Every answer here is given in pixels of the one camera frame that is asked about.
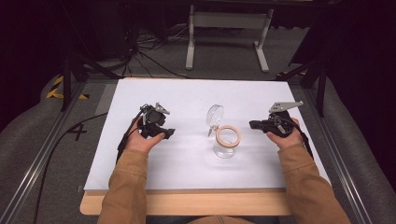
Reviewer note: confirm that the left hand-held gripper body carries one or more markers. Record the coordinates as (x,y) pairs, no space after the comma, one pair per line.
(153,117)

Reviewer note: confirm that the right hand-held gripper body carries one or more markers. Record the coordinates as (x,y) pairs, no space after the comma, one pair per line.
(280,123)

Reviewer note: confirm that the clear glass jar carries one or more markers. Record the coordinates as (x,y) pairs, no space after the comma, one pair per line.
(226,146)

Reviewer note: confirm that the hinged glass jar lid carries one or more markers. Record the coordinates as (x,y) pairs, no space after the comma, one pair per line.
(214,115)

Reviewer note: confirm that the person's right hand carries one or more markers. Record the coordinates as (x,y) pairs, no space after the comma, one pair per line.
(288,140)

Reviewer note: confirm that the person's left hand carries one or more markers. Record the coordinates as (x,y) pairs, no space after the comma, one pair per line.
(140,141)

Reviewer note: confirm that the white paper sheet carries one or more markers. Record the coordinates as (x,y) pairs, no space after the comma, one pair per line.
(193,96)

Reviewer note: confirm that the black tripod stand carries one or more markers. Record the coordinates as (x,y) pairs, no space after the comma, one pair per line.
(67,81)
(320,84)

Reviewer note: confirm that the wooden table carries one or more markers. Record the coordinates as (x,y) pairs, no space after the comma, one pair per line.
(193,202)

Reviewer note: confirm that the yellow black hazard tape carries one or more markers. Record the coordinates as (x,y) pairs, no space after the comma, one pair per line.
(54,91)

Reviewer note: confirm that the white metal stand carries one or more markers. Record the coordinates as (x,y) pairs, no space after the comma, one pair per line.
(229,20)

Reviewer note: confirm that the aluminium floor rail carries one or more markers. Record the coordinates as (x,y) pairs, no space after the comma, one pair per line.
(37,161)
(336,155)

